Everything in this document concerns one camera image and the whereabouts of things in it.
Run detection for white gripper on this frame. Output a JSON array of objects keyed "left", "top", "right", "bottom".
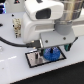
[{"left": 39, "top": 29, "right": 76, "bottom": 57}]

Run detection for blue gear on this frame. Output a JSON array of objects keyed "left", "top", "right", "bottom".
[{"left": 44, "top": 47, "right": 61, "bottom": 61}]

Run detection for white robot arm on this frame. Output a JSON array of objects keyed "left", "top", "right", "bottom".
[{"left": 21, "top": 0, "right": 84, "bottom": 50}]

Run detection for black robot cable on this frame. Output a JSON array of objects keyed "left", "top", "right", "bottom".
[{"left": 0, "top": 35, "right": 42, "bottom": 50}]

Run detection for black-framed peg base plate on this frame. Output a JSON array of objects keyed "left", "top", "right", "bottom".
[{"left": 26, "top": 50, "right": 66, "bottom": 68}]

